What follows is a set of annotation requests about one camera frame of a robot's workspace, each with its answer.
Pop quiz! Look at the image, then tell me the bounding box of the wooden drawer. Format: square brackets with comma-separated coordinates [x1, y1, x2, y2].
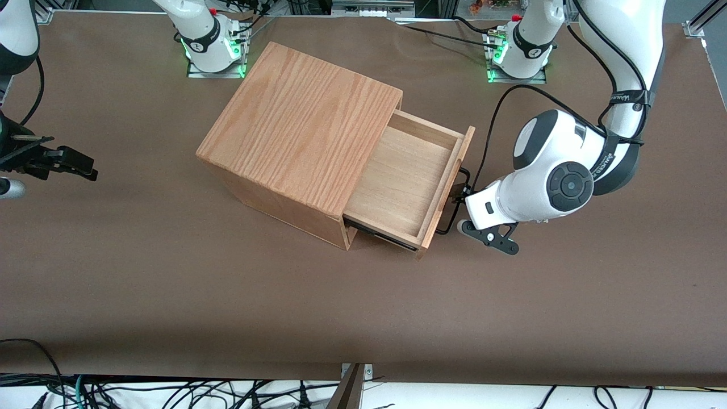
[342, 109, 477, 260]

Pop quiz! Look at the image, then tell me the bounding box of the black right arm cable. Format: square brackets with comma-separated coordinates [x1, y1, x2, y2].
[19, 57, 45, 127]

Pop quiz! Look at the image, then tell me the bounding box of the wooden drawer cabinet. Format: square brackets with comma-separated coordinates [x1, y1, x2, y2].
[196, 41, 405, 251]

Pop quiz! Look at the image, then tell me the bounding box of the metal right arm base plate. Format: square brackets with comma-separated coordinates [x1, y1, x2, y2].
[187, 23, 249, 79]

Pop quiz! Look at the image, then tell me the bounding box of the black metal drawer handle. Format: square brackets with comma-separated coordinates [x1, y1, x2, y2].
[434, 168, 473, 235]

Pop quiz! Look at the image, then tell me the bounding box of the long black table cable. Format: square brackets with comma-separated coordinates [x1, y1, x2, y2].
[392, 20, 496, 47]

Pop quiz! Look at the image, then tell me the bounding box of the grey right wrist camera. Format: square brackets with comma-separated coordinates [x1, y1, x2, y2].
[0, 177, 27, 200]

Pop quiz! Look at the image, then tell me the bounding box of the brown camera mount bar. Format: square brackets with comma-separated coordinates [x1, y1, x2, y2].
[326, 364, 365, 409]

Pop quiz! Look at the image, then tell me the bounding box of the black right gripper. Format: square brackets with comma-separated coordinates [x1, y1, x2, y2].
[0, 133, 98, 182]

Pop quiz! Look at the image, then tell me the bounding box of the grey metal rack device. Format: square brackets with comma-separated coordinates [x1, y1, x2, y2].
[332, 0, 416, 18]

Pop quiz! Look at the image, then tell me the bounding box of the black looped floor cable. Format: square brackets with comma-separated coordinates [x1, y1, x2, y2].
[0, 339, 64, 394]

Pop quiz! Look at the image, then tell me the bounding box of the short black table cable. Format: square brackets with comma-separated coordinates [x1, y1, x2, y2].
[453, 16, 502, 36]

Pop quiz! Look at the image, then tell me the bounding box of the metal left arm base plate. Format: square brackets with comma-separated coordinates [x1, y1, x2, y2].
[486, 28, 548, 85]

